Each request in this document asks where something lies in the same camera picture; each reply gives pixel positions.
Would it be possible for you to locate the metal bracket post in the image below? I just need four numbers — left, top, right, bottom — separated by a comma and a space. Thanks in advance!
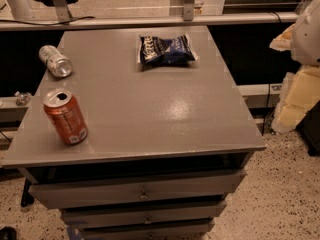
183, 0, 195, 21

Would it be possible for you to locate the middle grey drawer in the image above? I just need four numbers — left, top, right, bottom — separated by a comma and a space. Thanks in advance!
62, 200, 226, 228

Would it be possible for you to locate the bottom grey drawer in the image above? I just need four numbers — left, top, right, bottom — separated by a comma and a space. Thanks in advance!
81, 219, 213, 240

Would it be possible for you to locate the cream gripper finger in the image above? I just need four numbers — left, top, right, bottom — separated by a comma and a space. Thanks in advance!
269, 24, 295, 52
271, 65, 320, 133

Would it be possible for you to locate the blue chip bag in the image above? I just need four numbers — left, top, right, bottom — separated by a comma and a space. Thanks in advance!
137, 34, 198, 65

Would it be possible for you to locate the grey drawer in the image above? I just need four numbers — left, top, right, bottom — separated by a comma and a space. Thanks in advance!
62, 200, 226, 228
30, 169, 246, 209
81, 219, 213, 240

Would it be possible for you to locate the silver soda can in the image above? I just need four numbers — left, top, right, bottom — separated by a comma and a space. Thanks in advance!
39, 45, 73, 78

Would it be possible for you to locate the top grey drawer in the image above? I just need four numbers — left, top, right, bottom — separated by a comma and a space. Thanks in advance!
30, 169, 246, 209

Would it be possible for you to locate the black cable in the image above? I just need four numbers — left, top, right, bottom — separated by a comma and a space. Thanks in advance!
0, 15, 96, 27

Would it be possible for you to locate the grey metal rail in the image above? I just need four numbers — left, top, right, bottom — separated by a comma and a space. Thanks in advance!
0, 12, 298, 31

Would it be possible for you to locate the small crumpled foil object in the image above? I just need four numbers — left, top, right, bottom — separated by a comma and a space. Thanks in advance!
15, 91, 32, 106

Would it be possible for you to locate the red coke can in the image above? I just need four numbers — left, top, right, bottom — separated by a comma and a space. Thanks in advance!
43, 88, 88, 145

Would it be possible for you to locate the grey drawer cabinet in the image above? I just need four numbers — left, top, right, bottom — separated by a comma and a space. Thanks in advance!
0, 25, 267, 240

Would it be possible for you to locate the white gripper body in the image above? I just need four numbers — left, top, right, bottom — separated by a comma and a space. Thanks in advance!
291, 0, 320, 66

